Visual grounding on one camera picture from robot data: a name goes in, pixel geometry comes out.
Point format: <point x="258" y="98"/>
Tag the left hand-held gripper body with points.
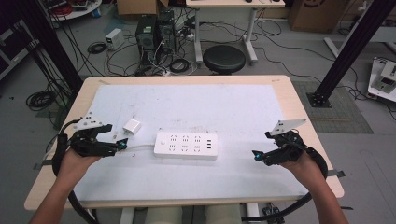
<point x="90" y="146"/>

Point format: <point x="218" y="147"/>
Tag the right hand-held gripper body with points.
<point x="289" y="146"/>

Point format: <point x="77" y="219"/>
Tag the white charger adapter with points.
<point x="132" y="127"/>

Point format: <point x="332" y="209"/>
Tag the white power strip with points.
<point x="186" y="146"/>

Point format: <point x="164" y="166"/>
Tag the person's left hand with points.
<point x="73" y="166"/>

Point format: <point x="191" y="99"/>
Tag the person's right hand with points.
<point x="306" y="171"/>

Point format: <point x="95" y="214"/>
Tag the black device under table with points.
<point x="273" y="214"/>

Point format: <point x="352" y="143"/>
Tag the white table leg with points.
<point x="252" y="213"/>
<point x="127" y="216"/>

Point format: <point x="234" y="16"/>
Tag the grey floor mat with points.
<point x="339" y="109"/>

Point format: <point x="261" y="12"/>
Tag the white table mat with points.
<point x="202" y="109"/>

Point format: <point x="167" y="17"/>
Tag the black round stool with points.
<point x="224" y="59"/>

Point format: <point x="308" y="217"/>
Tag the white power supply box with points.
<point x="114" y="39"/>

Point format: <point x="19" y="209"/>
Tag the black computer tower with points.
<point x="146" y="37"/>
<point x="166" y="31"/>

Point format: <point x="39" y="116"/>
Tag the white machine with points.
<point x="384" y="79"/>

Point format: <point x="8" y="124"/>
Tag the large cardboard box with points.
<point x="314" y="15"/>

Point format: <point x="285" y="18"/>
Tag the round white table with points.
<point x="77" y="11"/>

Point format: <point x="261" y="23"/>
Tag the white desk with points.
<point x="233" y="3"/>

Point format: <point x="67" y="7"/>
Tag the black metal post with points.
<point x="53" y="46"/>
<point x="351" y="53"/>

